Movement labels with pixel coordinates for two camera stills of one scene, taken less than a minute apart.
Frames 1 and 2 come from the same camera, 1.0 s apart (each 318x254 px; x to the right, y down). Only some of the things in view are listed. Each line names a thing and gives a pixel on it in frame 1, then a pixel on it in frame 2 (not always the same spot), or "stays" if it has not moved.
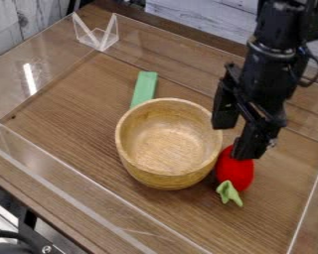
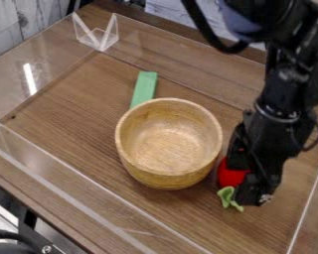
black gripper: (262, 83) → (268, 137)
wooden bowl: (167, 145) stays
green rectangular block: (144, 88) stays
